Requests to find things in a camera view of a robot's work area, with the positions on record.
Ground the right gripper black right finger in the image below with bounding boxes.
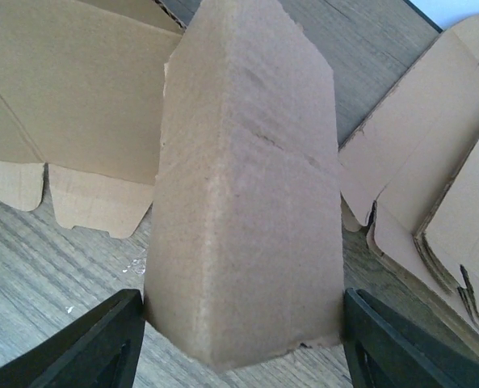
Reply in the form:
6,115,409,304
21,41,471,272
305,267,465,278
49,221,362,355
343,288,479,387

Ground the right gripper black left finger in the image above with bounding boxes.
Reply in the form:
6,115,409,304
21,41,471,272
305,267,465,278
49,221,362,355
0,289,145,387

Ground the right black corner frame post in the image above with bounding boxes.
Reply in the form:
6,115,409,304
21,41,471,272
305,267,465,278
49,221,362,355
403,0,443,33

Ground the pile of flat cardboard blanks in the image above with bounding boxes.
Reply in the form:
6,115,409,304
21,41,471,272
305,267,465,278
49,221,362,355
339,15,479,356

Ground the brown cardboard box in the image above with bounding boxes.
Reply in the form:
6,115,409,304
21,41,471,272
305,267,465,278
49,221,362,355
0,1,344,370

